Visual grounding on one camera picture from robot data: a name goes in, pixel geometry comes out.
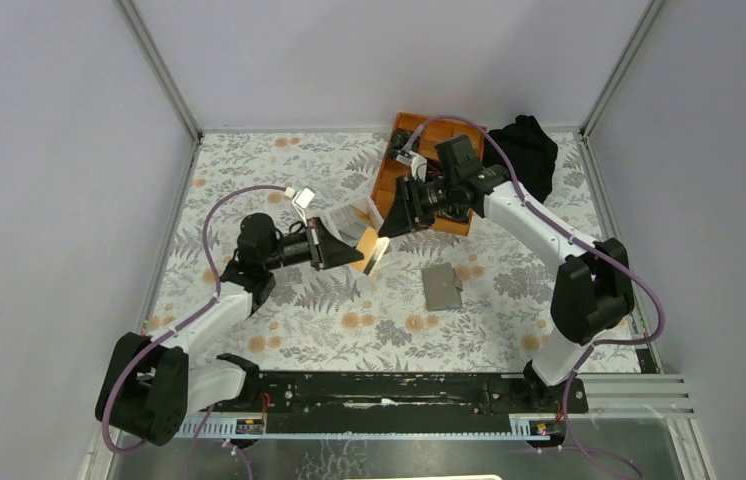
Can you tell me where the black cloth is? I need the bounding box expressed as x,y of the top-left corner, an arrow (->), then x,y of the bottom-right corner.
489,115 -> 559,203

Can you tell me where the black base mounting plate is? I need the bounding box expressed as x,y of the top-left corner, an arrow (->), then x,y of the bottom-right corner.
208,370 -> 589,417

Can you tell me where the orange wooden compartment box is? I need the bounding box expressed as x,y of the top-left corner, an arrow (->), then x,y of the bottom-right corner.
371,112 -> 485,217

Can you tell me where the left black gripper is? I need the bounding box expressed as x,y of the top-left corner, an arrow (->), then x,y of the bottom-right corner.
263,217 -> 364,273

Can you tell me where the gold credit card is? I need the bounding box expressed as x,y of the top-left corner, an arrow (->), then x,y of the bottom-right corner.
349,227 -> 390,275

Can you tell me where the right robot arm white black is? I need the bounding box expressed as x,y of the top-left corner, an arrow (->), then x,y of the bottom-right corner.
378,165 -> 635,412

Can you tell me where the white slotted cable duct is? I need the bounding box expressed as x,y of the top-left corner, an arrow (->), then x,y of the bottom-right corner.
200,415 -> 552,442

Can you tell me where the rolled dark sock top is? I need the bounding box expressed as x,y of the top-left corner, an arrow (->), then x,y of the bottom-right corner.
388,129 -> 413,159

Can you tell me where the grey leather card holder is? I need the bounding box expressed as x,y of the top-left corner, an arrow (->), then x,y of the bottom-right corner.
421,263 -> 463,311

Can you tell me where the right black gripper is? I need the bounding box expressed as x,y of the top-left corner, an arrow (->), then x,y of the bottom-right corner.
378,175 -> 458,240

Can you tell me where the floral table mat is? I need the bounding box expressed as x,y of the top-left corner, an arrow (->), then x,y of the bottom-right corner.
137,131 -> 643,374

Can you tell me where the purple cable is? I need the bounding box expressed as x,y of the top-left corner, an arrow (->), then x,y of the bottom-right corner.
99,184 -> 297,456
394,116 -> 667,480

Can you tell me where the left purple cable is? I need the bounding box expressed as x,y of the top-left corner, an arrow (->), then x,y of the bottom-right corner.
99,184 -> 297,456

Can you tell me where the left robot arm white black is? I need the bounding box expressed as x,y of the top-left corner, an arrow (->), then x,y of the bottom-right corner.
95,213 -> 364,446

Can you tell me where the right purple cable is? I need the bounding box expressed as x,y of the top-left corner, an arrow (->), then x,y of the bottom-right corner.
394,116 -> 667,480

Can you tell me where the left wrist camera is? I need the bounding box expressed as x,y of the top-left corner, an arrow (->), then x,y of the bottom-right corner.
291,187 -> 316,210

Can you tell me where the white plastic card tray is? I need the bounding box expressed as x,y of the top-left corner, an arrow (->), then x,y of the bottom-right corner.
321,196 -> 391,277

